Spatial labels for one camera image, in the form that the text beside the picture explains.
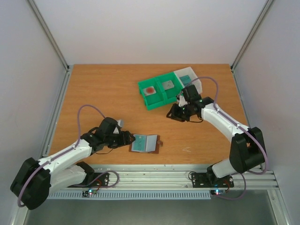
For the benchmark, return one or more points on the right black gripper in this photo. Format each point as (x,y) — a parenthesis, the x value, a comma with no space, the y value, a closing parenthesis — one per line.
(176,113)

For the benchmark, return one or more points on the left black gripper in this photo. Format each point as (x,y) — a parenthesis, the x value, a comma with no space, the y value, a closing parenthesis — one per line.
(125,139)

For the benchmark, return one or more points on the brown leather card holder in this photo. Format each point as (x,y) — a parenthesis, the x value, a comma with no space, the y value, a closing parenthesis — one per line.
(149,144)

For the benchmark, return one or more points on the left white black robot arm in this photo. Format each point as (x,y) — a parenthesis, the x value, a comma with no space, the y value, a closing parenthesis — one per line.
(36,179)

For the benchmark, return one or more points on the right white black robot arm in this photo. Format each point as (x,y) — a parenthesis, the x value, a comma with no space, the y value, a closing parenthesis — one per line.
(247,148)

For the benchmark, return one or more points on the grey card with red dot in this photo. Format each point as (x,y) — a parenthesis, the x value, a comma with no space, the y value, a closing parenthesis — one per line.
(149,91)

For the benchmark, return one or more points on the teal card in white bin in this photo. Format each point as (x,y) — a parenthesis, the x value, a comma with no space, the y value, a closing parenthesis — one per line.
(185,80)

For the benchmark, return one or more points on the green middle bin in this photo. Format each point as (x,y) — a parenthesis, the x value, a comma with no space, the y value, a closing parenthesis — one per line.
(169,96)

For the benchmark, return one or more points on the green bin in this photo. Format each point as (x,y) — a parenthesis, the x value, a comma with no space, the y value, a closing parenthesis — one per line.
(169,96)
(152,101)

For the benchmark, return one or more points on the green left bin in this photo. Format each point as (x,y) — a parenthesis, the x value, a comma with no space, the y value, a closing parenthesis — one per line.
(152,101)

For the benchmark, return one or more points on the white bin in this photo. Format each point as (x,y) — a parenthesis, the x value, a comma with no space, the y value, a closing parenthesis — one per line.
(189,71)

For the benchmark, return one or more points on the left circuit board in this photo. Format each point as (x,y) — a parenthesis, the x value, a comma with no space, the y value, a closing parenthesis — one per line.
(89,193)

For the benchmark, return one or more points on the circuit board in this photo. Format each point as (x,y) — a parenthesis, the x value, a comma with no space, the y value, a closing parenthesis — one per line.
(89,193)
(218,192)

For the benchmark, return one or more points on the right circuit board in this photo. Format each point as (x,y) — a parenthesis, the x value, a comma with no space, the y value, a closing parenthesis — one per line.
(218,192)

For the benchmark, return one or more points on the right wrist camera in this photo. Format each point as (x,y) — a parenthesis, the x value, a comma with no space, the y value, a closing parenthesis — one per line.
(181,101)

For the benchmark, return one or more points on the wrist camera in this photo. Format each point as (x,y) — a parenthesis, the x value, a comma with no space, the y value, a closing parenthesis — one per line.
(181,101)
(120,123)

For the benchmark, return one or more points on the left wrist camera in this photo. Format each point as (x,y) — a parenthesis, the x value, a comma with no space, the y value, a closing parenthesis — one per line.
(120,123)

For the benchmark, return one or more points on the aluminium front rail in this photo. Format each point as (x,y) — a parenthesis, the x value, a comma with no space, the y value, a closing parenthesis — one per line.
(175,177)

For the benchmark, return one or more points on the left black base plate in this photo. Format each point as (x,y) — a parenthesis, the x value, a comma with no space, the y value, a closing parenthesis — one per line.
(94,180)

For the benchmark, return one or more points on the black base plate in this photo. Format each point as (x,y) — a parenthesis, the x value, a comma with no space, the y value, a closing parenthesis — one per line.
(94,180)
(200,180)

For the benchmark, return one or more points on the grey slotted cable duct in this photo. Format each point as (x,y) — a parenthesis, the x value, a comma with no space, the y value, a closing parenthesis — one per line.
(132,195)

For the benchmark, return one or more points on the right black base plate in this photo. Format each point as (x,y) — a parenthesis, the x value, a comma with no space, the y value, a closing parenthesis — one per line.
(200,180)

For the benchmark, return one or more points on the left aluminium frame post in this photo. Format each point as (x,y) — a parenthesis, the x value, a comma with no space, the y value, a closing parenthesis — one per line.
(48,33)

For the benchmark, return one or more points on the aluminium frame post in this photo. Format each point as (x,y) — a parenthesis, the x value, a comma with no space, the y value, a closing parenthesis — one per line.
(259,20)
(48,33)

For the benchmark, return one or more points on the right aluminium frame post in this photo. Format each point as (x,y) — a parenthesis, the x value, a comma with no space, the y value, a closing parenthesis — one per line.
(259,20)

